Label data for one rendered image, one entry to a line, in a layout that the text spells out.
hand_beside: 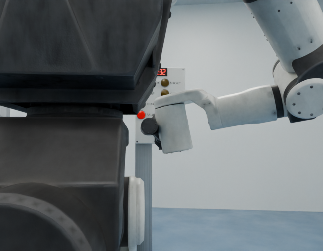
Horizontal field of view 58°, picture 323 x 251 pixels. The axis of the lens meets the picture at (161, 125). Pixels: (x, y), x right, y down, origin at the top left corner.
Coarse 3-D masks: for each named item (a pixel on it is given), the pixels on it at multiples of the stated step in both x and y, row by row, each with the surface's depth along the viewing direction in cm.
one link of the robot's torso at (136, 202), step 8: (136, 184) 35; (128, 192) 34; (136, 192) 34; (128, 200) 33; (136, 200) 34; (144, 200) 34; (128, 208) 33; (136, 208) 33; (144, 208) 34; (128, 216) 33; (136, 216) 33; (144, 216) 34; (128, 224) 33; (136, 224) 33; (128, 232) 33; (136, 232) 33; (128, 240) 33; (136, 240) 34; (120, 248) 44; (128, 248) 36; (136, 248) 40
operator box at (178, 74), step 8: (168, 72) 98; (176, 72) 98; (184, 72) 99; (160, 80) 98; (176, 80) 98; (184, 80) 98; (160, 88) 98; (168, 88) 98; (176, 88) 98; (184, 88) 98; (152, 96) 97; (152, 104) 97; (152, 112) 97; (136, 120) 96; (136, 128) 96; (136, 136) 96; (144, 136) 96; (152, 136) 96
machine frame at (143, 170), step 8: (0, 112) 204; (8, 112) 208; (136, 144) 102; (144, 144) 102; (136, 152) 102; (144, 152) 102; (136, 160) 101; (144, 160) 102; (136, 168) 101; (144, 168) 101; (136, 176) 101; (144, 176) 101; (144, 184) 101; (144, 192) 101; (144, 224) 100; (144, 232) 100; (144, 240) 100; (144, 248) 100
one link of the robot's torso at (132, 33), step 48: (0, 0) 22; (48, 0) 23; (96, 0) 23; (144, 0) 23; (0, 48) 23; (48, 48) 23; (96, 48) 24; (144, 48) 24; (0, 96) 30; (48, 96) 30; (96, 96) 30; (144, 96) 34
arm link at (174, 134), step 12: (168, 108) 59; (180, 108) 60; (144, 120) 58; (156, 120) 63; (168, 120) 59; (180, 120) 59; (144, 132) 58; (156, 132) 66; (168, 132) 59; (180, 132) 59; (168, 144) 59; (180, 144) 59
